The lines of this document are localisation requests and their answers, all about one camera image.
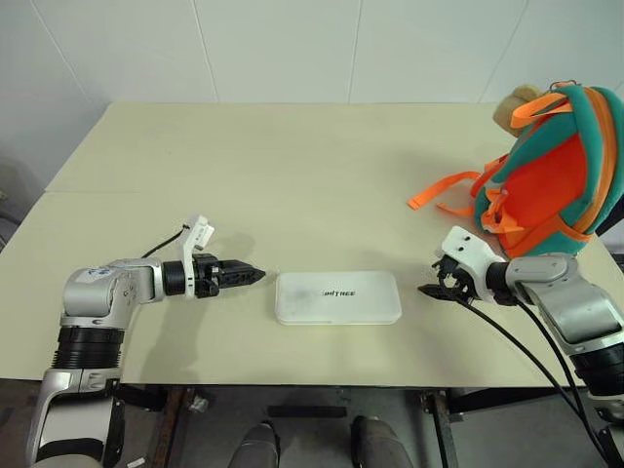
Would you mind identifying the orange and teal backpack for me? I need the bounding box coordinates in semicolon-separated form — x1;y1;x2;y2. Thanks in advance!
407;79;624;259

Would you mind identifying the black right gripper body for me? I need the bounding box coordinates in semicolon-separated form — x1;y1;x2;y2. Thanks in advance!
431;256;478;303

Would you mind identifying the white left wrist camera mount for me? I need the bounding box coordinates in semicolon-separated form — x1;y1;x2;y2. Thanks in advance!
176;214;216;299

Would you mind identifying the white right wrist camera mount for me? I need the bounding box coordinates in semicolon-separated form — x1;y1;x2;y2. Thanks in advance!
434;225;504;299

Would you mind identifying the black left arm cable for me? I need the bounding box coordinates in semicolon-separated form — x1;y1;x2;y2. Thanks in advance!
140;222;192;259

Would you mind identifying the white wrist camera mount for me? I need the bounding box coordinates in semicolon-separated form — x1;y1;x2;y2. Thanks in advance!
434;225;504;299
176;214;216;299

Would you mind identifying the dark rounded shape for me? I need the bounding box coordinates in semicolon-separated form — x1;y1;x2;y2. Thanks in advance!
228;420;282;468
350;414;416;468

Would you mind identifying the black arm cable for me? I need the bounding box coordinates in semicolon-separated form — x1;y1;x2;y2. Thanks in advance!
456;292;616;468
140;222;192;259

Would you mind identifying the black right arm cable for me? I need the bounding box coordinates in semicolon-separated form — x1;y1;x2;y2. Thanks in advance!
456;292;616;468

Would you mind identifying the beige plush toy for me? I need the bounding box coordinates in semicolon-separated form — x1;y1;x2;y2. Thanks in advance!
491;84;543;138

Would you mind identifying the white flat box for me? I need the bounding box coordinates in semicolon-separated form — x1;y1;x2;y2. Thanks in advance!
274;270;405;327

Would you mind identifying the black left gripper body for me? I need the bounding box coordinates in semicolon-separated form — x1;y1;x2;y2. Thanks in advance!
192;253;226;299

